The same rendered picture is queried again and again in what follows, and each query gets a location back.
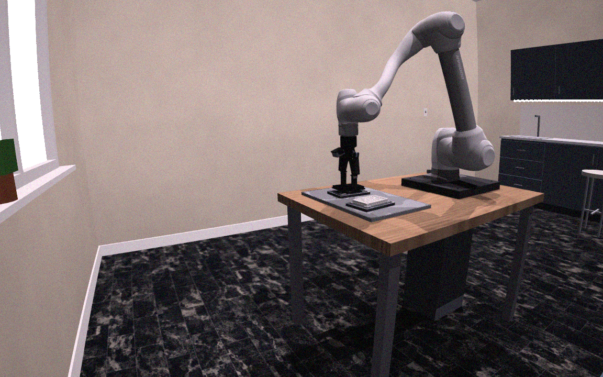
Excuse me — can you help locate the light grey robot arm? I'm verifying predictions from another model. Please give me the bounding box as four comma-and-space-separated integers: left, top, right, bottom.
337, 11, 495, 182

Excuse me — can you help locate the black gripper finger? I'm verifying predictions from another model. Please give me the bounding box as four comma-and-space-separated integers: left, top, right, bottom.
346, 150, 360, 190
339, 154, 348, 184

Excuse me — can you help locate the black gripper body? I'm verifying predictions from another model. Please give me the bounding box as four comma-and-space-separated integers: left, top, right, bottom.
340, 136, 357, 159

